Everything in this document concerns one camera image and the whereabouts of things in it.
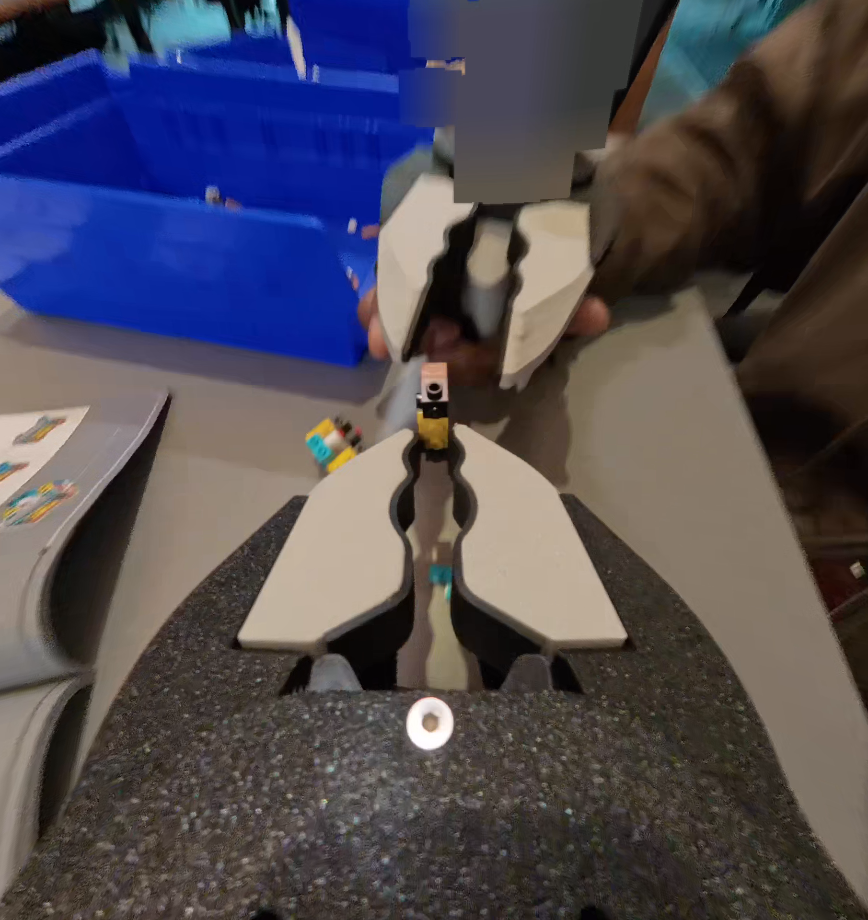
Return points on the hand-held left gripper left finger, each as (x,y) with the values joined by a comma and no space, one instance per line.
(326,568)

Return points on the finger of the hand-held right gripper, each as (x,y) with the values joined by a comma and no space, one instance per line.
(556,273)
(408,251)

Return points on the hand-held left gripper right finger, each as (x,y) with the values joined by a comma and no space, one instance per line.
(541,568)

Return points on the turquoise brick plate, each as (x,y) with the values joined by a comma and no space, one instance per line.
(441,575)

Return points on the yellow and brown brick assembly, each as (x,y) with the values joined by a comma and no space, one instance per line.
(434,413)

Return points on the person's right forearm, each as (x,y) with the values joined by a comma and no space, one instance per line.
(728,180)

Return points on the grey desk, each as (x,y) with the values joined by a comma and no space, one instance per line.
(656,467)

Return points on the person's right hand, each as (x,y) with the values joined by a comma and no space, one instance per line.
(470,359)

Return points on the multicoloured brick model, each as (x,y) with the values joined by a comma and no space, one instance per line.
(333,442)

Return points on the blue storage bin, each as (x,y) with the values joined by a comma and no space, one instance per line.
(153,266)
(225,129)
(333,21)

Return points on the brick instruction booklet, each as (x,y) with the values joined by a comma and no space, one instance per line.
(45,560)

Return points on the person's brown jacket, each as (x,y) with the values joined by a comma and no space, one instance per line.
(836,359)

